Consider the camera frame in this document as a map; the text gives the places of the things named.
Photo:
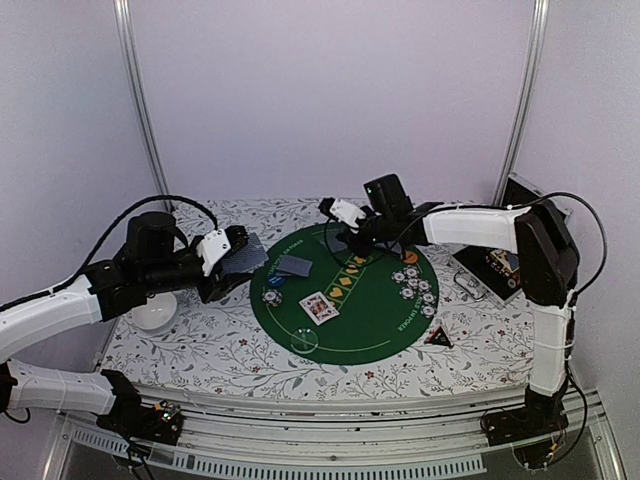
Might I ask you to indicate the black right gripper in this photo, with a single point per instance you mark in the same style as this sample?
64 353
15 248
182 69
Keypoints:
360 249

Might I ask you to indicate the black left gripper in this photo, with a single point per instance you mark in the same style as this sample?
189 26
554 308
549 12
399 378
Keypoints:
218 288

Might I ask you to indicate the blue checkered playing card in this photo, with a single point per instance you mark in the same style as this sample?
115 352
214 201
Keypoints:
296 265
283 273
334 245

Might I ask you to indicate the deck of playing cards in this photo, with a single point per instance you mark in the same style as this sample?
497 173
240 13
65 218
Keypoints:
246 260

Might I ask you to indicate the orange big blind button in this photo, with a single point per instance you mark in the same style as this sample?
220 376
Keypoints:
410 257

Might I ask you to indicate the stack of poker chips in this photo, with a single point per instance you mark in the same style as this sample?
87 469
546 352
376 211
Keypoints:
272 297

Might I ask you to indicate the blue small blind button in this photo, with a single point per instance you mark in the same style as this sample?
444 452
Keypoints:
275 281

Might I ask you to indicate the face up king card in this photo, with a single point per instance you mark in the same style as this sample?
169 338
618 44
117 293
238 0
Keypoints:
318 308

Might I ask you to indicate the clear round dealer button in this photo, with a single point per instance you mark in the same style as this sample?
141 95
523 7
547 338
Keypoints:
304 341

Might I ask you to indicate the black red triangular card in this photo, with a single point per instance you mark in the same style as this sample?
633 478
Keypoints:
439 337

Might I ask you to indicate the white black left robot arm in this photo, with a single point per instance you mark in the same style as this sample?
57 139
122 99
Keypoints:
156 258

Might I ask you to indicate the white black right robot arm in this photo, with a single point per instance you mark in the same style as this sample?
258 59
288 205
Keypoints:
526 244

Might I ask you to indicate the white ceramic bowl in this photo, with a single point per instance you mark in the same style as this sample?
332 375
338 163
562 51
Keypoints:
158 313

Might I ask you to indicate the floral patterned tablecloth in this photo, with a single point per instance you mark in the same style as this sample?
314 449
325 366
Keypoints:
220 348

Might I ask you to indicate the round green poker mat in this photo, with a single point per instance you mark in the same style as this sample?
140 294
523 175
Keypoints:
374 321

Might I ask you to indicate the aluminium poker chip case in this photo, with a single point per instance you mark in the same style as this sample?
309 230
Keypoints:
494 274

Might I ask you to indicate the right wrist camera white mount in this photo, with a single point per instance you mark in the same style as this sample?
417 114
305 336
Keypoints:
342 211

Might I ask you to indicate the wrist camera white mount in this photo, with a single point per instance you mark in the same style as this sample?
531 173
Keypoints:
342 211
220 243

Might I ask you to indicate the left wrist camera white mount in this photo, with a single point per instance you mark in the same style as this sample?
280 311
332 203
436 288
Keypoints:
220 243

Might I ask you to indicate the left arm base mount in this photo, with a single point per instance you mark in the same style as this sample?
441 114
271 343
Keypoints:
131 420

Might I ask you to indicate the aluminium front rail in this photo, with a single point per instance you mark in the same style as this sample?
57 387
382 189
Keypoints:
416 438

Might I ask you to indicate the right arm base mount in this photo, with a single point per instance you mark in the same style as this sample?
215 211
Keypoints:
539 428

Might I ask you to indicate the left aluminium frame post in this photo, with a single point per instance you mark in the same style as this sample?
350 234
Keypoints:
134 77

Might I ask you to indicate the aluminium frame post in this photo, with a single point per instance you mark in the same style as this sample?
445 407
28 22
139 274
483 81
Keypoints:
134 77
531 67

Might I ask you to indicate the right aluminium frame post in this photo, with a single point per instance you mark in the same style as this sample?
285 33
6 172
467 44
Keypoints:
531 67

